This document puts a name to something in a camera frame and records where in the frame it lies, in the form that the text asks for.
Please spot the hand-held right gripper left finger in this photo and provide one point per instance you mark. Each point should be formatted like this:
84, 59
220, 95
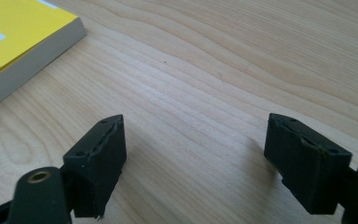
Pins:
96, 168

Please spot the yellow book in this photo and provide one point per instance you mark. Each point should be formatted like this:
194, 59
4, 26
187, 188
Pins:
21, 34

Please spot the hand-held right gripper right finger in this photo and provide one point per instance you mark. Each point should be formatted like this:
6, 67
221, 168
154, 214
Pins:
304, 174

